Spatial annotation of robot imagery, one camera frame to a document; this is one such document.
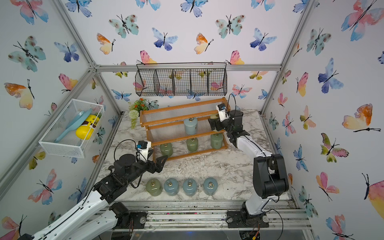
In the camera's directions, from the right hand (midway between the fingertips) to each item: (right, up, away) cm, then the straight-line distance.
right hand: (218, 113), depth 88 cm
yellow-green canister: (-2, -2, -2) cm, 4 cm away
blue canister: (-25, -38, -11) cm, 47 cm away
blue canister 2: (-16, -38, -11) cm, 43 cm away
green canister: (-34, -39, -11) cm, 53 cm away
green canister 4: (0, -16, +5) cm, 17 cm away
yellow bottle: (-64, -10, -18) cm, 67 cm away
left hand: (-30, -20, -15) cm, 39 cm away
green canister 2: (-31, -21, +2) cm, 37 cm away
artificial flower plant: (-55, +5, +15) cm, 57 cm away
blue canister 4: (-16, -7, -4) cm, 18 cm away
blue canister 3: (-5, -38, -12) cm, 40 cm away
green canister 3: (-15, -18, +5) cm, 24 cm away
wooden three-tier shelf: (-23, -10, +3) cm, 25 cm away
